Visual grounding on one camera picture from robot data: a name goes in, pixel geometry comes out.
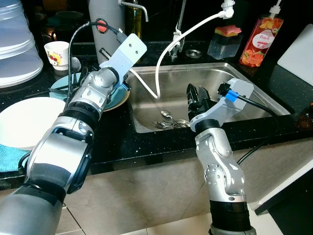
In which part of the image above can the pink yellow sponge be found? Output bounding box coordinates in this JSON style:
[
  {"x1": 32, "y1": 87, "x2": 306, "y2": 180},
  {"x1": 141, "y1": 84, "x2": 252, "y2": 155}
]
[{"x1": 214, "y1": 25, "x2": 243, "y2": 37}]

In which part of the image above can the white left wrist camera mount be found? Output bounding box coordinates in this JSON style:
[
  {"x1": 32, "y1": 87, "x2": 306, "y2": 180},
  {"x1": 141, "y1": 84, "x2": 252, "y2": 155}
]
[{"x1": 99, "y1": 34, "x2": 148, "y2": 79}]

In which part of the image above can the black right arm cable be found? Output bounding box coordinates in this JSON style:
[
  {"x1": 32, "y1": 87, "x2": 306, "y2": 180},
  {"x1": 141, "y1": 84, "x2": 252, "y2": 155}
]
[{"x1": 220, "y1": 83, "x2": 280, "y2": 165}]

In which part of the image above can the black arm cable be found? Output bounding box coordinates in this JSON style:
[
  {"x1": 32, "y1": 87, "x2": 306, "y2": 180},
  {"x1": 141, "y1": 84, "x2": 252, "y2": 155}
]
[
  {"x1": 67, "y1": 22, "x2": 129, "y2": 106},
  {"x1": 220, "y1": 83, "x2": 280, "y2": 165}
]

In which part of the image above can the stainless steel sink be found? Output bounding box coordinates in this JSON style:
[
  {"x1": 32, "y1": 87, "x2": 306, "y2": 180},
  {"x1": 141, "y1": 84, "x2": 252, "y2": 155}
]
[{"x1": 126, "y1": 61, "x2": 291, "y2": 134}]

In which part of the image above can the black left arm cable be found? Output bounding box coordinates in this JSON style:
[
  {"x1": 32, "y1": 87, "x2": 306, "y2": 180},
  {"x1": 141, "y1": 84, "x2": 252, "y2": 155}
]
[{"x1": 67, "y1": 22, "x2": 129, "y2": 106}]

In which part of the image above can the teal plate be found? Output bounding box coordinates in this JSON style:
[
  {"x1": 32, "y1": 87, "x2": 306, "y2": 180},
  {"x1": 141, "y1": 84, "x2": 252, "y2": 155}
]
[{"x1": 49, "y1": 69, "x2": 132, "y2": 112}]

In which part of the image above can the white flexible hose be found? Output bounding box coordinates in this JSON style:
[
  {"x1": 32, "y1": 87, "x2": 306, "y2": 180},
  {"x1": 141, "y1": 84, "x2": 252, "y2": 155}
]
[{"x1": 128, "y1": 10, "x2": 234, "y2": 98}]

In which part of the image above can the chrome faucet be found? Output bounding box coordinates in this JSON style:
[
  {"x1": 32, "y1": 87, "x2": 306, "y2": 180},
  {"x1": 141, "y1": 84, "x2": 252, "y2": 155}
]
[{"x1": 169, "y1": 0, "x2": 189, "y2": 62}]

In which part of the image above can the black cabinet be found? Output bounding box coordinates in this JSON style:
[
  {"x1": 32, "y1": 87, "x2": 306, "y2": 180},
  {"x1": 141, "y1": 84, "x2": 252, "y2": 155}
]
[{"x1": 254, "y1": 159, "x2": 313, "y2": 235}]

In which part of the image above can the blue cloth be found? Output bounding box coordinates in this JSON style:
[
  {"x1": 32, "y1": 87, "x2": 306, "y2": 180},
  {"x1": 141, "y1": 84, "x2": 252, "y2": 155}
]
[{"x1": 0, "y1": 143, "x2": 31, "y2": 173}]

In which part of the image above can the clear plastic sponge holder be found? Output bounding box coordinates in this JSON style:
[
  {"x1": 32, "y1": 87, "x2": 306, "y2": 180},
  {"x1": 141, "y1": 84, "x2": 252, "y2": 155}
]
[{"x1": 207, "y1": 33, "x2": 243, "y2": 60}]

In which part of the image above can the olive oil bottle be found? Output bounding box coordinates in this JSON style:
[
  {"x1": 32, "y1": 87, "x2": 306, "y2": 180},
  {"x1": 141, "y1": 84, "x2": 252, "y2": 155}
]
[{"x1": 125, "y1": 5, "x2": 143, "y2": 40}]

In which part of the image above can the metal sink strainer ring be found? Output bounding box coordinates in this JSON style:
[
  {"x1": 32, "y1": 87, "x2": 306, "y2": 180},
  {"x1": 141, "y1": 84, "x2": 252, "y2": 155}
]
[{"x1": 185, "y1": 49, "x2": 203, "y2": 59}]

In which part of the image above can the peach dish soap bottle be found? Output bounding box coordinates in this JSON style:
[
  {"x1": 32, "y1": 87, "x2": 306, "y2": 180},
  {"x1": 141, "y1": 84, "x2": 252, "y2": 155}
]
[{"x1": 239, "y1": 0, "x2": 284, "y2": 68}]

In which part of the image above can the clear stacked plastic container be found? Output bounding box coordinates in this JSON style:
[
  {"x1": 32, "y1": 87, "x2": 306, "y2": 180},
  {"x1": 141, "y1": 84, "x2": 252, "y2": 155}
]
[{"x1": 0, "y1": 0, "x2": 44, "y2": 89}]

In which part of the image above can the white printed cup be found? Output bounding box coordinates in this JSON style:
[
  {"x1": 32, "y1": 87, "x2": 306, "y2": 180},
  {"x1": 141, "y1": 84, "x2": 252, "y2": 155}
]
[{"x1": 44, "y1": 41, "x2": 70, "y2": 71}]

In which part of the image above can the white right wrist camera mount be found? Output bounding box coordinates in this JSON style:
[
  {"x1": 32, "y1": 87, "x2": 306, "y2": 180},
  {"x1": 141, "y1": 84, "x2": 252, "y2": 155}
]
[{"x1": 193, "y1": 78, "x2": 255, "y2": 132}]

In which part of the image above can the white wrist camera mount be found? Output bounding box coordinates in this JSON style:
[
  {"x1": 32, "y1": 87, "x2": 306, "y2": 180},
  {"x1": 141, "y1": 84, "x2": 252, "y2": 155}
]
[
  {"x1": 193, "y1": 78, "x2": 255, "y2": 132},
  {"x1": 99, "y1": 34, "x2": 148, "y2": 79}
]

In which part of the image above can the white cutting board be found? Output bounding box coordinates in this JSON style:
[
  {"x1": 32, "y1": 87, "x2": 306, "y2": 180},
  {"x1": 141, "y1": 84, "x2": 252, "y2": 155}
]
[{"x1": 277, "y1": 23, "x2": 313, "y2": 73}]

